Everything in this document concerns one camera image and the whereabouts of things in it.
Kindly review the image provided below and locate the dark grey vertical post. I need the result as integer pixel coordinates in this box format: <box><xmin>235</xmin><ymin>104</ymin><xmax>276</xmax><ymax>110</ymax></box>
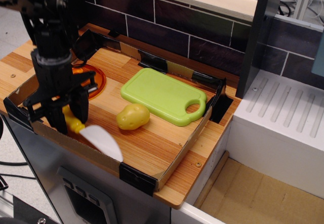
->
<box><xmin>235</xmin><ymin>0</ymin><xmax>280</xmax><ymax>99</ymax></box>

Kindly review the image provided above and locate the white toy sink drainboard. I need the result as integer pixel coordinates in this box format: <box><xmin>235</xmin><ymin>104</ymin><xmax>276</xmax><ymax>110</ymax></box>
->
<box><xmin>227</xmin><ymin>71</ymin><xmax>323</xmax><ymax>197</ymax></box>

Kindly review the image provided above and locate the silver toy oven front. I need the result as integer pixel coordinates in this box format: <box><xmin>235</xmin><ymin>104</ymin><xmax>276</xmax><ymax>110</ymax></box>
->
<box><xmin>3</xmin><ymin>116</ymin><xmax>171</xmax><ymax>223</ymax></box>

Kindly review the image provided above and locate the orange transparent pot lid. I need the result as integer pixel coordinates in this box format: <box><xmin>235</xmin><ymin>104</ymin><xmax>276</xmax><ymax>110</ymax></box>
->
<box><xmin>72</xmin><ymin>64</ymin><xmax>106</xmax><ymax>100</ymax></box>

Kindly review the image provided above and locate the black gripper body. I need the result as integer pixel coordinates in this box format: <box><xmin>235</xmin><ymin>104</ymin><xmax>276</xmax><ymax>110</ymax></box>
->
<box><xmin>23</xmin><ymin>49</ymin><xmax>97</xmax><ymax>122</ymax></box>

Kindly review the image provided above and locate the yellow toy potato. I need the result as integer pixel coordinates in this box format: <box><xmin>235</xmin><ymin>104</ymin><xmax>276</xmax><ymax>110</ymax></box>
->
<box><xmin>116</xmin><ymin>104</ymin><xmax>150</xmax><ymax>130</ymax></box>

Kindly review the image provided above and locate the green plastic cutting board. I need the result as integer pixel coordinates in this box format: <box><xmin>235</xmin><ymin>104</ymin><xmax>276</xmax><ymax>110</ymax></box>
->
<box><xmin>120</xmin><ymin>68</ymin><xmax>207</xmax><ymax>126</ymax></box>

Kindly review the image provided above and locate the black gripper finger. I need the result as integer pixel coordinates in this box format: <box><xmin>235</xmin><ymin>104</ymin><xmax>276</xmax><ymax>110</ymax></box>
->
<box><xmin>48</xmin><ymin>107</ymin><xmax>68</xmax><ymax>134</ymax></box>
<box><xmin>69</xmin><ymin>91</ymin><xmax>89</xmax><ymax>123</ymax></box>

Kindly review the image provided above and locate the yellow-handled white toy knife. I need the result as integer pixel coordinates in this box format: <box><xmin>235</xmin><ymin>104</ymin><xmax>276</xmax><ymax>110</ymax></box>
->
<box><xmin>62</xmin><ymin>106</ymin><xmax>124</xmax><ymax>162</ymax></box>

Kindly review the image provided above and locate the cardboard fence with black tape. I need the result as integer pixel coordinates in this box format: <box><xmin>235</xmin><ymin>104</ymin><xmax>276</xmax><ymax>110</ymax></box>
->
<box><xmin>1</xmin><ymin>27</ymin><xmax>240</xmax><ymax>207</ymax></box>

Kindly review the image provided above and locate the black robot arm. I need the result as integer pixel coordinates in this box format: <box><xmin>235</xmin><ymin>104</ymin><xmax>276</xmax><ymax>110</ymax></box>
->
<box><xmin>1</xmin><ymin>0</ymin><xmax>98</xmax><ymax>134</ymax></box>

